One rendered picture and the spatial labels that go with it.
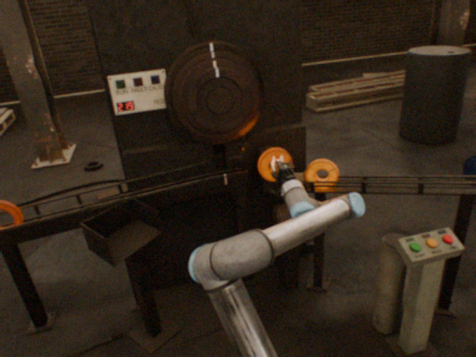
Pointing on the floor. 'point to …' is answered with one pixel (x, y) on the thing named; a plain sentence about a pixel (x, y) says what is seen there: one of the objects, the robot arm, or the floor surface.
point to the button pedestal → (422, 292)
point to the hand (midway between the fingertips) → (274, 161)
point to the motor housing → (288, 280)
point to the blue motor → (469, 166)
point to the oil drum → (433, 93)
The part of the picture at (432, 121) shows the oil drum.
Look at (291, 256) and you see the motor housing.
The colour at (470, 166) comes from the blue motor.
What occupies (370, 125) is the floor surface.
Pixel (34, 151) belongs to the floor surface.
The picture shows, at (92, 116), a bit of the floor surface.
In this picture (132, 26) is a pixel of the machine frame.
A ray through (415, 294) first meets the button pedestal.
